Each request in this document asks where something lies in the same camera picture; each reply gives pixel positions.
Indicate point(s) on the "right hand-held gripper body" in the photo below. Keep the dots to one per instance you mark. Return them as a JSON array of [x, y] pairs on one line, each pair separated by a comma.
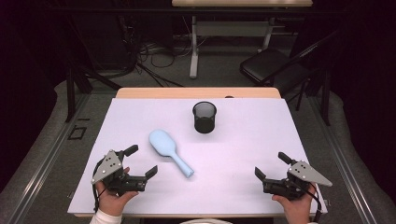
[[306, 175]]

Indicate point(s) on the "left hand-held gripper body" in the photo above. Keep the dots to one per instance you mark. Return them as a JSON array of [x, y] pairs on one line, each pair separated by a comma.
[[107, 168]]

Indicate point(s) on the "light blue hairbrush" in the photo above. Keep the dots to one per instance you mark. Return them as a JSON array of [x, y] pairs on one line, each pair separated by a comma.
[[162, 143]]

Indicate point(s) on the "black mesh cup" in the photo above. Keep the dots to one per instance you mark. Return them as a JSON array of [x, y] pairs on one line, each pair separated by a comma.
[[204, 124]]

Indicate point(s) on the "person's left hand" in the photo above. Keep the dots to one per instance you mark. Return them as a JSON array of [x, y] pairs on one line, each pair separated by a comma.
[[109, 202]]

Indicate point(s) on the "person's right hand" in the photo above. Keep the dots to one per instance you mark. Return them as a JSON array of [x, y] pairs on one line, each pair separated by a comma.
[[295, 208]]

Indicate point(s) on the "white table mat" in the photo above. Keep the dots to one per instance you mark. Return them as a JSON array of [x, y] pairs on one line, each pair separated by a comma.
[[233, 171]]

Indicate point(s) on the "black metal stand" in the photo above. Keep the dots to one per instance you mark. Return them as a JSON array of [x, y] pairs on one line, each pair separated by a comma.
[[70, 93], [326, 99]]

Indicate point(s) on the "person's white clothing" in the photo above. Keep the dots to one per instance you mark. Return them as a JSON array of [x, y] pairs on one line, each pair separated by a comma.
[[205, 221]]

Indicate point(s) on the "black folding chair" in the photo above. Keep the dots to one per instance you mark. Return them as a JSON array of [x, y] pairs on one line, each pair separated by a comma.
[[267, 65]]

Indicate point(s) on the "white-legged background desk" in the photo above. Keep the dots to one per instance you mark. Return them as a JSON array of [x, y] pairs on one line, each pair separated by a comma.
[[194, 62]]

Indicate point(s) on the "metal floor rail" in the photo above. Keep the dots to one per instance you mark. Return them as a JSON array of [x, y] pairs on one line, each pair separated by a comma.
[[43, 168], [345, 165]]

